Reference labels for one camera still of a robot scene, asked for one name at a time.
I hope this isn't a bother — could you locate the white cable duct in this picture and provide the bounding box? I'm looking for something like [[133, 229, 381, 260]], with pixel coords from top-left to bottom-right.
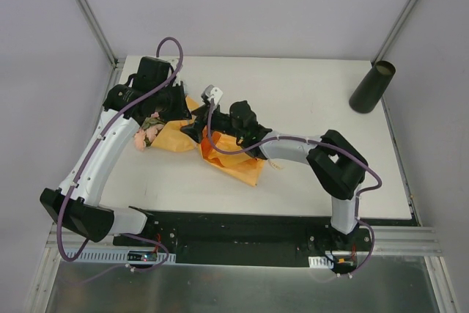
[[308, 256, 334, 270], [76, 248, 177, 265]]

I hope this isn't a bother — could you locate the left aluminium frame post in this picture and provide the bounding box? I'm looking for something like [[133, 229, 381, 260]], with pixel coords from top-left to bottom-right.
[[56, 0, 124, 70]]

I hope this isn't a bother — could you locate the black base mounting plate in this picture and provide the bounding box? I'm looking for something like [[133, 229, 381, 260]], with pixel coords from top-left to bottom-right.
[[106, 209, 422, 266]]

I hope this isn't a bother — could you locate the left white cable duct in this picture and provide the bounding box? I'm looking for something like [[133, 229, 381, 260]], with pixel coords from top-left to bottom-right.
[[76, 248, 177, 265]]

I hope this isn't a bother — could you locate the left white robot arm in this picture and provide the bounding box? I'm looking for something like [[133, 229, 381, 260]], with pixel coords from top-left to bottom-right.
[[40, 56, 191, 246]]

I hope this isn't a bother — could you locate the right white cable duct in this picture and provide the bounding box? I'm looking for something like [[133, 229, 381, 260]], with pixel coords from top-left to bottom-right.
[[308, 256, 334, 270]]

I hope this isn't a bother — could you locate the cream printed ribbon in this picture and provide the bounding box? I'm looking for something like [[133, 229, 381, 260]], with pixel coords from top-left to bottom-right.
[[267, 159, 284, 171]]

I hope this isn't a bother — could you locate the dark cylindrical vase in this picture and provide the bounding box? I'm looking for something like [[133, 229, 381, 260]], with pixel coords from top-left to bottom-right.
[[349, 60, 396, 114]]

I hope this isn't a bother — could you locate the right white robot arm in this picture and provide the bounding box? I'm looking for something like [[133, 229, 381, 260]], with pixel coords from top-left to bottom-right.
[[180, 100, 368, 251]]

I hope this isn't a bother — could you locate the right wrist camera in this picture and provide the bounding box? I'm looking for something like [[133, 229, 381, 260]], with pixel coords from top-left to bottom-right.
[[201, 84, 223, 106]]

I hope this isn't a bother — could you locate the orange paper flower wrapping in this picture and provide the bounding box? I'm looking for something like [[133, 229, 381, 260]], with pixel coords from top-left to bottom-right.
[[150, 119, 265, 186]]

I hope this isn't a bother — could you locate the artificial flower bunch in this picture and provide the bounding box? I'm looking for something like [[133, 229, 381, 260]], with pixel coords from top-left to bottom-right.
[[133, 112, 165, 151]]

